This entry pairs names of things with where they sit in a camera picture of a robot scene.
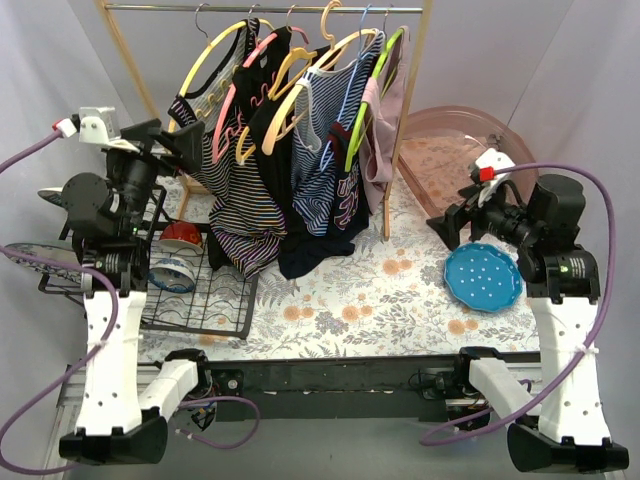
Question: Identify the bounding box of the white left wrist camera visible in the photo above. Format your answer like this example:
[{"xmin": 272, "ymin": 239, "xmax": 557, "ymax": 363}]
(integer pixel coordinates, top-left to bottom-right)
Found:
[{"xmin": 71, "ymin": 106, "xmax": 140, "ymax": 153}]

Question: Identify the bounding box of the pink mauve garment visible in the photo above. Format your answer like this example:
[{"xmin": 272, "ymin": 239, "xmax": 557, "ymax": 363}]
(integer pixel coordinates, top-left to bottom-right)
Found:
[{"xmin": 359, "ymin": 39, "xmax": 410, "ymax": 184}]

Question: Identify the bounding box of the peach plastic hanger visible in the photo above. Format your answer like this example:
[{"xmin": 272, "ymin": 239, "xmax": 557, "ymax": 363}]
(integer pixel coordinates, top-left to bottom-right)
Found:
[{"xmin": 260, "ymin": 0, "xmax": 381, "ymax": 157}]

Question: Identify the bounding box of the pink translucent plastic basin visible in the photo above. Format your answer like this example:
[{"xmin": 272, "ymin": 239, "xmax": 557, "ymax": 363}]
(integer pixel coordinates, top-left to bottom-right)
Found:
[{"xmin": 398, "ymin": 106, "xmax": 534, "ymax": 217}]

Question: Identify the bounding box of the blue wire hanger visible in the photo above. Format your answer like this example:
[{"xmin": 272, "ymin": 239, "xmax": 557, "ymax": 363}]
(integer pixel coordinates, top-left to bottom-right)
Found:
[{"xmin": 319, "ymin": 4, "xmax": 372, "ymax": 171}]

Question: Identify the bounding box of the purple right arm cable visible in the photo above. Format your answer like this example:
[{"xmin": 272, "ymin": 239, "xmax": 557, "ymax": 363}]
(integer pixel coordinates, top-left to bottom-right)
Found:
[{"xmin": 418, "ymin": 162, "xmax": 615, "ymax": 447}]

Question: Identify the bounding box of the black garment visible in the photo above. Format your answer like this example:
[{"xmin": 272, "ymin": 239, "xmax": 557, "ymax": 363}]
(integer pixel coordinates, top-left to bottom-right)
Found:
[{"xmin": 223, "ymin": 27, "xmax": 355, "ymax": 279}]

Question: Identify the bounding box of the red bowl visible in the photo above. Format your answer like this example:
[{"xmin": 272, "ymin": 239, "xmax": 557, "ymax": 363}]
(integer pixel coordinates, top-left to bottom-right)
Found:
[{"xmin": 158, "ymin": 221, "xmax": 204, "ymax": 254}]

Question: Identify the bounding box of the black white striped tank top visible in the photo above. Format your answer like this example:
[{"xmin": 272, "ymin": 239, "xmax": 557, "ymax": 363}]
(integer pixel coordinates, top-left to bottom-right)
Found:
[{"xmin": 167, "ymin": 19, "xmax": 289, "ymax": 280}]

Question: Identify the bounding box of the blue dotted plate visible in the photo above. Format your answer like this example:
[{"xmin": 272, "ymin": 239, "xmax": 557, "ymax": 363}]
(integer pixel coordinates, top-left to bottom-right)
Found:
[{"xmin": 443, "ymin": 243, "xmax": 523, "ymax": 313}]

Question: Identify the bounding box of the green plastic hanger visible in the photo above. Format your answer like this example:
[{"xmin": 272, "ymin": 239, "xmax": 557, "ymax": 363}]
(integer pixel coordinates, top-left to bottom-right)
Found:
[{"xmin": 344, "ymin": 25, "xmax": 410, "ymax": 173}]

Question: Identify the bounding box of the navy jersey with letters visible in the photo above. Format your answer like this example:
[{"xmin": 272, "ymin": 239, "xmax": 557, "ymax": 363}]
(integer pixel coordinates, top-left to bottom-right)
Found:
[{"xmin": 327, "ymin": 122, "xmax": 369, "ymax": 241}]

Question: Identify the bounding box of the pink wavy plastic hanger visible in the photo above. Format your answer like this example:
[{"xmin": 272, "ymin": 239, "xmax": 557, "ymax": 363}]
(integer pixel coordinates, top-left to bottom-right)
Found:
[{"xmin": 210, "ymin": 3, "xmax": 311, "ymax": 164}]

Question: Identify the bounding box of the floral tablecloth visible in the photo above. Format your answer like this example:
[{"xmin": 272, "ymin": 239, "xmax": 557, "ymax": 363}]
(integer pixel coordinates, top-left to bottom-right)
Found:
[{"xmin": 138, "ymin": 178, "xmax": 538, "ymax": 362}]

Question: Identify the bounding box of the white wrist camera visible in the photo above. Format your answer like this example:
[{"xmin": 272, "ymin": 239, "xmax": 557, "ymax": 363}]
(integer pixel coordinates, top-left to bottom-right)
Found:
[
  {"xmin": 71, "ymin": 106, "xmax": 140, "ymax": 153},
  {"xmin": 469, "ymin": 148, "xmax": 515, "ymax": 207}
]

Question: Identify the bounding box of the blue floral patterned plate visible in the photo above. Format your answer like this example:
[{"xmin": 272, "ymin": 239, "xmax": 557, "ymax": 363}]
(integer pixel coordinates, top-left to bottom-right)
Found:
[{"xmin": 5, "ymin": 240, "xmax": 82, "ymax": 285}]

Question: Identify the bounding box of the white plate with lettering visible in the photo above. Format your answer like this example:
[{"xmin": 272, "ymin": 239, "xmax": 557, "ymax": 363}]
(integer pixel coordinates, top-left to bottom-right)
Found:
[{"xmin": 37, "ymin": 187, "xmax": 64, "ymax": 208}]

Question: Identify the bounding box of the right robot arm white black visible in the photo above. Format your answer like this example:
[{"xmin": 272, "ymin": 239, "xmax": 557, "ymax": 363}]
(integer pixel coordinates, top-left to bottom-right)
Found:
[{"xmin": 428, "ymin": 168, "xmax": 629, "ymax": 474}]

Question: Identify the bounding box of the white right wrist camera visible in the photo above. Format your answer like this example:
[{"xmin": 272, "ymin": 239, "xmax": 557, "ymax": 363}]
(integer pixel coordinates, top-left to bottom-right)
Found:
[{"xmin": 469, "ymin": 148, "xmax": 515, "ymax": 207}]

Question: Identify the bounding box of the blue white striped tank top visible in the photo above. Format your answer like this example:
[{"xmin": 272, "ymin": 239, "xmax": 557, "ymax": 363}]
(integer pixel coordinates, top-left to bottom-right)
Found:
[{"xmin": 291, "ymin": 29, "xmax": 386, "ymax": 237}]

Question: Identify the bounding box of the blue white porcelain bowl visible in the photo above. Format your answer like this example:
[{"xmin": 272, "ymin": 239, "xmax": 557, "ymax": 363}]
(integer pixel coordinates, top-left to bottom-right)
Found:
[{"xmin": 148, "ymin": 257, "xmax": 196, "ymax": 294}]

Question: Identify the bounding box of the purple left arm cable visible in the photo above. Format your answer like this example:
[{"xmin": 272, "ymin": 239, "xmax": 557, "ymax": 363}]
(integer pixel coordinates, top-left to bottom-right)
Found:
[{"xmin": 0, "ymin": 130, "xmax": 261, "ymax": 474}]

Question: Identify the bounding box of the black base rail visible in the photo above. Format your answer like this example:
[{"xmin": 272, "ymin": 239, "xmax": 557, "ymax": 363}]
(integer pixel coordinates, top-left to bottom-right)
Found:
[{"xmin": 206, "ymin": 355, "xmax": 486, "ymax": 422}]

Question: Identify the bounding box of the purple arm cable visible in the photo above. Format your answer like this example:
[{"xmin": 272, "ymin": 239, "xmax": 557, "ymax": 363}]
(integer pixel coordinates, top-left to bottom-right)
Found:
[
  {"xmin": 418, "ymin": 162, "xmax": 615, "ymax": 447},
  {"xmin": 0, "ymin": 130, "xmax": 261, "ymax": 474}
]

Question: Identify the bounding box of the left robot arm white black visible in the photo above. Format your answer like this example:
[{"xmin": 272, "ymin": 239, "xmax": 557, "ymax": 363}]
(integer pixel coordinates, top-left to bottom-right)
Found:
[{"xmin": 59, "ymin": 119, "xmax": 213, "ymax": 465}]

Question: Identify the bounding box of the wooden clothes rack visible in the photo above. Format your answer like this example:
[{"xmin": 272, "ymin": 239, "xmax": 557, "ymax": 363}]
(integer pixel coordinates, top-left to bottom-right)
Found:
[{"xmin": 93, "ymin": 1, "xmax": 433, "ymax": 241}]

